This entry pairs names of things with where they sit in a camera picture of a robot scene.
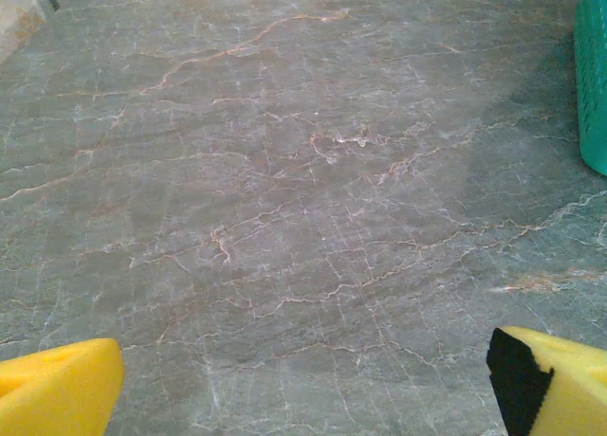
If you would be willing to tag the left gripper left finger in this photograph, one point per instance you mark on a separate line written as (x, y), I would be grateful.
(57, 393)

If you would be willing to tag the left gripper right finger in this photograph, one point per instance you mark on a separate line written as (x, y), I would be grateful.
(569, 393)

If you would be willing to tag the teal plastic mesh basket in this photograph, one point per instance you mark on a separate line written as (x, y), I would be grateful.
(593, 76)

